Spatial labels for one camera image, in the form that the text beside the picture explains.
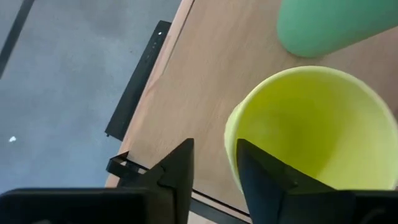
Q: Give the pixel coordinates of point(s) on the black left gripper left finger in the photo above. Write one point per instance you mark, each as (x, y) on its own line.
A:
(168, 193)

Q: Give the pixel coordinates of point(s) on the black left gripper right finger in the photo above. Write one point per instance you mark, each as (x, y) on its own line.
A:
(273, 196)

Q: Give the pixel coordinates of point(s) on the yellow ribbed mug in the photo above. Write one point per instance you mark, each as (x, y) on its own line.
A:
(311, 124)

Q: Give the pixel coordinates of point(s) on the green plastic cup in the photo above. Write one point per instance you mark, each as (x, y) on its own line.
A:
(326, 25)

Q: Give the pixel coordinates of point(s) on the small white scrap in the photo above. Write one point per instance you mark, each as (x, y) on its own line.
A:
(12, 139)

